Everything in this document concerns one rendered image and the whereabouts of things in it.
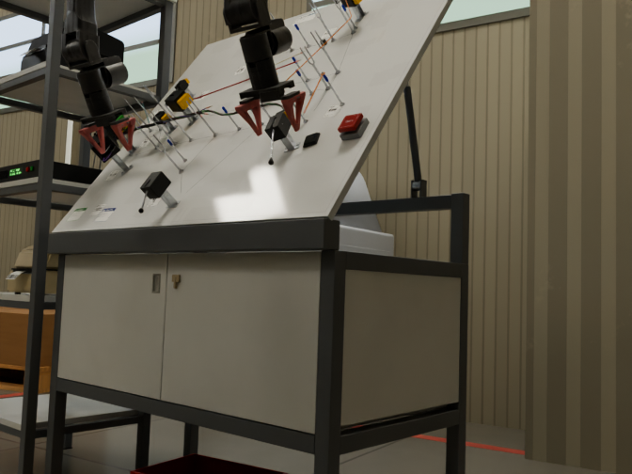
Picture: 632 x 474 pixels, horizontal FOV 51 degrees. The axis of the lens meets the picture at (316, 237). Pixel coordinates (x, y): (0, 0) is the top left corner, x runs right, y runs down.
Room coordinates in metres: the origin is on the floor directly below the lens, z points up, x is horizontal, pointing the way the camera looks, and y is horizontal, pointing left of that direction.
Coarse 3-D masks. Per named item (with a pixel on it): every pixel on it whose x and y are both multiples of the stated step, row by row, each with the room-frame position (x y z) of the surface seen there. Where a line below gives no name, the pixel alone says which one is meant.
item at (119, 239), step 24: (48, 240) 2.18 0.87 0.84; (72, 240) 2.08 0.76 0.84; (96, 240) 1.99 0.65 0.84; (120, 240) 1.91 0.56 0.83; (144, 240) 1.83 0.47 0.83; (168, 240) 1.76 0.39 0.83; (192, 240) 1.70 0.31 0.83; (216, 240) 1.63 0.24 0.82; (240, 240) 1.58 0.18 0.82; (264, 240) 1.53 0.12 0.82; (288, 240) 1.48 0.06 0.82; (312, 240) 1.43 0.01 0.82; (336, 240) 1.44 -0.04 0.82
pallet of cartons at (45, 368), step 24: (0, 312) 4.44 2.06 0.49; (24, 312) 4.47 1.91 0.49; (48, 312) 4.59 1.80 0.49; (0, 336) 4.44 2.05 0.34; (24, 336) 4.34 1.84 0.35; (48, 336) 4.38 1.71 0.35; (0, 360) 4.43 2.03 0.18; (24, 360) 4.33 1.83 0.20; (48, 360) 4.39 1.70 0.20; (0, 384) 4.46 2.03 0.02; (48, 384) 4.36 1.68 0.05
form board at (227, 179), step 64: (384, 0) 2.01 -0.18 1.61; (448, 0) 1.78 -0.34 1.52; (192, 64) 2.58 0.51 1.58; (320, 64) 1.95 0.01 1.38; (384, 64) 1.73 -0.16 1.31; (192, 128) 2.14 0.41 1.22; (320, 128) 1.69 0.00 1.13; (128, 192) 2.07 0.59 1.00; (192, 192) 1.84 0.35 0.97; (256, 192) 1.65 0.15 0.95; (320, 192) 1.49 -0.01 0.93
